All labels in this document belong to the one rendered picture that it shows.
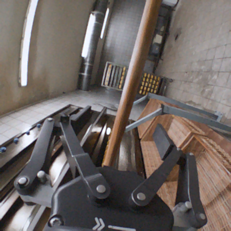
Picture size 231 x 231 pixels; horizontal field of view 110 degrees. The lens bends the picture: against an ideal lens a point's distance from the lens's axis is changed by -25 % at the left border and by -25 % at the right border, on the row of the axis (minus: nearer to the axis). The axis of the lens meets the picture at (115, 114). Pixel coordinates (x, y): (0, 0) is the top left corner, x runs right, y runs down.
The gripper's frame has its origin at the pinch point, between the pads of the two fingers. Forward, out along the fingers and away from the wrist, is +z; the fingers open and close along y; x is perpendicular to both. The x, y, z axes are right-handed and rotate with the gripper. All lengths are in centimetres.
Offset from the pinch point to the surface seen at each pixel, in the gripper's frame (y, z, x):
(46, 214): -20, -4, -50
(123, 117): 0.2, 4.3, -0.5
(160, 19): 84, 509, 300
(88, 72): -112, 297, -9
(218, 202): 60, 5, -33
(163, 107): 24.3, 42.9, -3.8
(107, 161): -0.7, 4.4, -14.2
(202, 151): 59, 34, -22
